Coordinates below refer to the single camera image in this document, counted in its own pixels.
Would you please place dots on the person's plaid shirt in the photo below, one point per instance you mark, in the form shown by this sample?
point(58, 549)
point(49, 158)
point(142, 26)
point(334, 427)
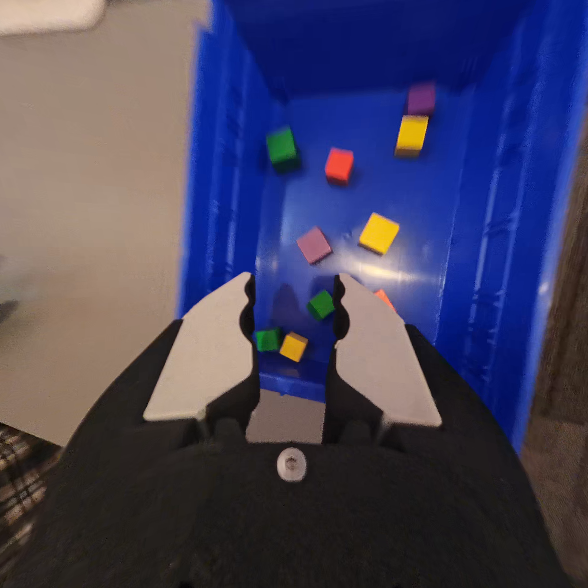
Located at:
point(20, 477)

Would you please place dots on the white tablet stand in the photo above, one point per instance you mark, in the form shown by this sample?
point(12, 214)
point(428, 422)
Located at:
point(46, 13)

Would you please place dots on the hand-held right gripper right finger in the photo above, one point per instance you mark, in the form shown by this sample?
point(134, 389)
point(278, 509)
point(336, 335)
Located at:
point(381, 372)

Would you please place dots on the blue plastic bin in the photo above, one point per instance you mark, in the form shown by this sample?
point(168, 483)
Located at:
point(482, 229)

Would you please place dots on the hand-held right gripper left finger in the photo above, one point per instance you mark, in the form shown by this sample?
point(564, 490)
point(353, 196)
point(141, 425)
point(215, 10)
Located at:
point(202, 367)

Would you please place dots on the red wooden cube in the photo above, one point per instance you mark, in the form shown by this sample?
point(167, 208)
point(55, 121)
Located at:
point(383, 298)
point(339, 164)

